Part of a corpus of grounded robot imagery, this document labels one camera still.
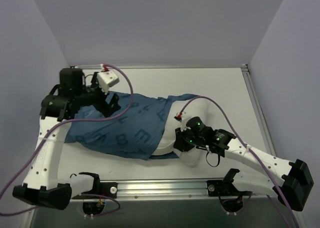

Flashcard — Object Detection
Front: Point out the white pillow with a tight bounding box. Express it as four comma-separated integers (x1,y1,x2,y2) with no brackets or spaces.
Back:
150,99,209,167

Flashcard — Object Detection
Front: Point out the blue cartoon print pillowcase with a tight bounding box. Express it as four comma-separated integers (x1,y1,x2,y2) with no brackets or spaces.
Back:
64,92,195,160

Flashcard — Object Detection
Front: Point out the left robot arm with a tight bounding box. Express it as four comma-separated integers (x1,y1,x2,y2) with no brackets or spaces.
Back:
12,68,120,210

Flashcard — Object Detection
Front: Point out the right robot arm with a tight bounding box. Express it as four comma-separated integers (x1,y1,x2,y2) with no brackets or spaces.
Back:
174,114,314,212

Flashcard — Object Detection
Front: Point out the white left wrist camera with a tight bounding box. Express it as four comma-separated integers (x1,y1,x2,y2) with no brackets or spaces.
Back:
97,70,120,94

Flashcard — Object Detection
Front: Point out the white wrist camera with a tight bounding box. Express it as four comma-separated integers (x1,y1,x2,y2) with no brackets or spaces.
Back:
97,70,120,94
174,111,190,131

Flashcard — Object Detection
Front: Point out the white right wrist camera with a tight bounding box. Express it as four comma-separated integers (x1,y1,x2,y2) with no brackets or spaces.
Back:
174,111,190,131

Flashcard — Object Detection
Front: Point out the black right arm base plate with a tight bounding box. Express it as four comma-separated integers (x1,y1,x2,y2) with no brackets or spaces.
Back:
206,179,251,197

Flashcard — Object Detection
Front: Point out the aluminium front rail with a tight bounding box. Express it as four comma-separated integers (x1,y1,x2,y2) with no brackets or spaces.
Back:
58,172,278,201

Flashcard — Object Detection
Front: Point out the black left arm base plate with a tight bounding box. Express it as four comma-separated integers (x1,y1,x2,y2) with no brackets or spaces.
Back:
72,182,118,200

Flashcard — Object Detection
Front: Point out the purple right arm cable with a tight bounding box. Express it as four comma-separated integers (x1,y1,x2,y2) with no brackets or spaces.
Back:
178,95,300,228

